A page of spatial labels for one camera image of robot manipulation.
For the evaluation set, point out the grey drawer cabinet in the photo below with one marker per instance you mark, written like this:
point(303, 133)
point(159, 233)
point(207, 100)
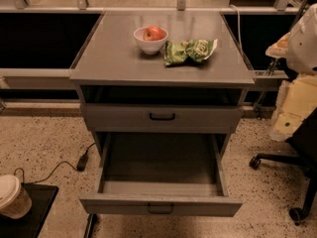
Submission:
point(114, 70)

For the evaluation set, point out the closed grey top drawer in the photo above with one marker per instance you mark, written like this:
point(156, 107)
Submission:
point(161, 118)

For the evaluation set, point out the open grey middle drawer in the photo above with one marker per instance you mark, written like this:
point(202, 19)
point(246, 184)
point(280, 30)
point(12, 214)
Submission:
point(161, 174)

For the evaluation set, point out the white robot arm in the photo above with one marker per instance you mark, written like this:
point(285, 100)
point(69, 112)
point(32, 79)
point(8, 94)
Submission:
point(301, 54)

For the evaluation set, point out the red apple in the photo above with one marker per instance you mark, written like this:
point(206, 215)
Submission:
point(153, 33)

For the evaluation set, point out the green jalapeno chip bag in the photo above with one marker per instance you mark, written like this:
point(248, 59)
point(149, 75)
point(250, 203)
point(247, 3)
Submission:
point(196, 50)

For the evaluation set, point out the white ceramic bowl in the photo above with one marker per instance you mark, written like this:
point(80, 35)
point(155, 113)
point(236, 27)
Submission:
point(149, 47)

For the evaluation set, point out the black side table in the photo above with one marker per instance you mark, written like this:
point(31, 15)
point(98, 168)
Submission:
point(30, 225)

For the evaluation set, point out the black power adapter with cable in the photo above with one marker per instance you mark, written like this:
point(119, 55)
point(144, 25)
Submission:
point(80, 166)

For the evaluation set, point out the paper coffee cup with lid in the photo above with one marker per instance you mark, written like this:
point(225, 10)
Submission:
point(14, 199)

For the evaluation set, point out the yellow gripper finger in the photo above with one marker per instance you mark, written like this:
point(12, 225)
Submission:
point(278, 50)
point(296, 100)

